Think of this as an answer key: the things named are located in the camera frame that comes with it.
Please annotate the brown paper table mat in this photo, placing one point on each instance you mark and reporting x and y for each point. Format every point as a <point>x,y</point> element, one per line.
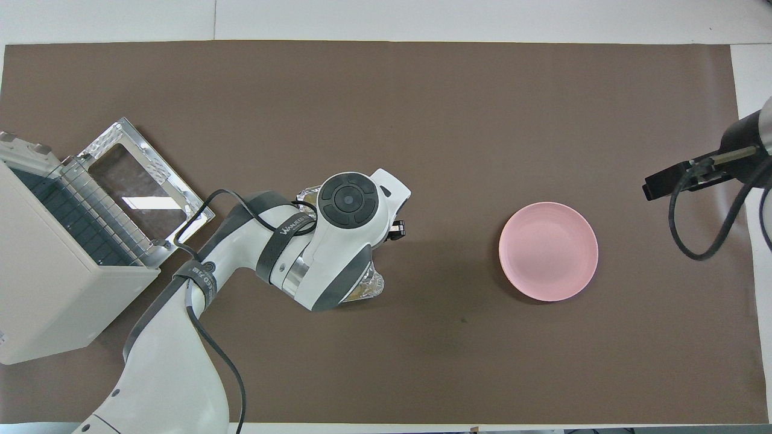
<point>482,120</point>

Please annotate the pink round plate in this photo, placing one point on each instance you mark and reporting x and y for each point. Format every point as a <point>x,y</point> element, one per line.
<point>549,252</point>

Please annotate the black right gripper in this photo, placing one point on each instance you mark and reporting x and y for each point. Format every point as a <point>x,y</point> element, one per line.
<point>742,135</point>

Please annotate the aluminium foil tray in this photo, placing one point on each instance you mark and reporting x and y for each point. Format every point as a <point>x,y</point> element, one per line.
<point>373,283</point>

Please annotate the glass oven door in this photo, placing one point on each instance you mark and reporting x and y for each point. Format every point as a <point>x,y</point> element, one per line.
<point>145,193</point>

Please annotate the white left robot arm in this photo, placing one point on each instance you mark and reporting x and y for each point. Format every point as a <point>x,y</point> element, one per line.
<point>169,374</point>

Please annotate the cream toaster oven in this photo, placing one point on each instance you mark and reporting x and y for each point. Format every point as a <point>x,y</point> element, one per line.
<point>54,295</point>

